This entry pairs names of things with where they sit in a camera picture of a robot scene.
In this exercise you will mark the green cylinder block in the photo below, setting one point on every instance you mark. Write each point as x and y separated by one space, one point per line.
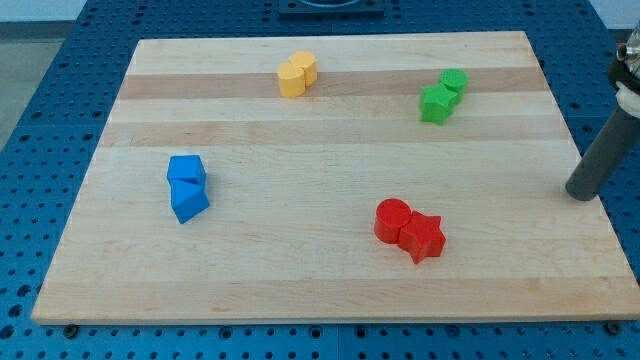
455 80

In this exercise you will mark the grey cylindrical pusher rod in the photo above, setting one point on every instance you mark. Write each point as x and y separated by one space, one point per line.
617 138

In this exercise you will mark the blue triangle block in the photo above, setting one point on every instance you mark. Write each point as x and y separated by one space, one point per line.
187 199

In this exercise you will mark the yellow heart block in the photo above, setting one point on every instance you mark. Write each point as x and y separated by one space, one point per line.
291 80

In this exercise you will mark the red cylinder block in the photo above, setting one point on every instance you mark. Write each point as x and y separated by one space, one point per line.
390 216

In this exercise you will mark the wooden board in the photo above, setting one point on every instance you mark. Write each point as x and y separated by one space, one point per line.
294 183

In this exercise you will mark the blue cube block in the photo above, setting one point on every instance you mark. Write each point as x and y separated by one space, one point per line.
187 168

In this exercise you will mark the green star block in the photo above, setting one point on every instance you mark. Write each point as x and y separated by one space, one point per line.
436 104

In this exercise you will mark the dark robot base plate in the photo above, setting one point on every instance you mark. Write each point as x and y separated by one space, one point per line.
298 8

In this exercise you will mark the red star block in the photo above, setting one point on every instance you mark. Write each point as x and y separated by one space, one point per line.
422 237

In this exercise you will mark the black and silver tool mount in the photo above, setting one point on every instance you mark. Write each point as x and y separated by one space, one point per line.
623 73

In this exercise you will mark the yellow hexagon block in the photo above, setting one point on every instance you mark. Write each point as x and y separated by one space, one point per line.
306 61

